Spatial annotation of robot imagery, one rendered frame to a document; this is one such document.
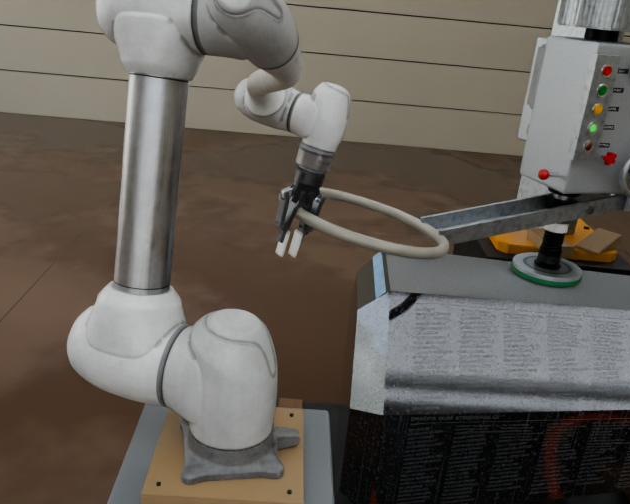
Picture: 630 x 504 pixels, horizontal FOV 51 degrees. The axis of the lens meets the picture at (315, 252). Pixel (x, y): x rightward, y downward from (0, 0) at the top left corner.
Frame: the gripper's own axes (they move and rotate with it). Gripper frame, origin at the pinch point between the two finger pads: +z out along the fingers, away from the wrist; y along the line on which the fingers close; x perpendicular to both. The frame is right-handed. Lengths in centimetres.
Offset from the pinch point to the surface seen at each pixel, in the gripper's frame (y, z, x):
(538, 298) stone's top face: 72, 0, -29
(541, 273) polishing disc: 81, -5, -21
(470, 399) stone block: 45, 27, -38
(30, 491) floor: -34, 117, 53
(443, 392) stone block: 40, 27, -33
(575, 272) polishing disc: 92, -7, -25
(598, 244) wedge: 154, -8, 4
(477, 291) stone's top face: 58, 4, -18
